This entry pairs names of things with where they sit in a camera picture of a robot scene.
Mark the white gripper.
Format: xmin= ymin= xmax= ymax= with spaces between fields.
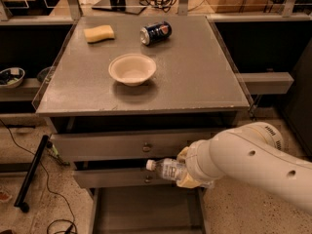
xmin=176 ymin=140 xmax=224 ymax=188

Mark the clear plastic water bottle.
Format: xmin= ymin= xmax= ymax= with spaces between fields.
xmin=146 ymin=158 xmax=215 ymax=189

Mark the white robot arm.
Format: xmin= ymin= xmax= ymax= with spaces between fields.
xmin=177 ymin=122 xmax=312 ymax=214

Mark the top grey drawer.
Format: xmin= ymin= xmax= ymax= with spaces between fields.
xmin=52 ymin=128 xmax=223 ymax=162

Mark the grey drawer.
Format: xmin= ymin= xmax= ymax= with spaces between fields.
xmin=52 ymin=128 xmax=223 ymax=162
xmin=73 ymin=168 xmax=172 ymax=188
xmin=89 ymin=184 xmax=211 ymax=234

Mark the middle grey drawer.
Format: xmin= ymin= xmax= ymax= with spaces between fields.
xmin=73 ymin=168 xmax=172 ymax=188

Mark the bottom grey drawer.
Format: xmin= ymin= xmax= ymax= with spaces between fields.
xmin=89 ymin=184 xmax=211 ymax=234

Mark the grey drawer cabinet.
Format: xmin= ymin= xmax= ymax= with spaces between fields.
xmin=37 ymin=16 xmax=249 ymax=234

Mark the white paper bowl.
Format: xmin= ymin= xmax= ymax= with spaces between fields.
xmin=108 ymin=54 xmax=157 ymax=87

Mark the blue Pepsi can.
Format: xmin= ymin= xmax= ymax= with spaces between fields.
xmin=140 ymin=21 xmax=172 ymax=46

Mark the yellow sponge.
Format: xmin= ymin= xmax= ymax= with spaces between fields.
xmin=84 ymin=25 xmax=115 ymax=43

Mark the black bar on floor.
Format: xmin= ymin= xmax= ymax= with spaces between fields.
xmin=14 ymin=135 xmax=49 ymax=214

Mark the black monitor stand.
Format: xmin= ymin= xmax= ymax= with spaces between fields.
xmin=92 ymin=0 xmax=146 ymax=15

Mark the white bowl with items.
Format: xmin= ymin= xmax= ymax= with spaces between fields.
xmin=0 ymin=67 xmax=25 ymax=89

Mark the black floor cable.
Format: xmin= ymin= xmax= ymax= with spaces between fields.
xmin=0 ymin=118 xmax=79 ymax=234

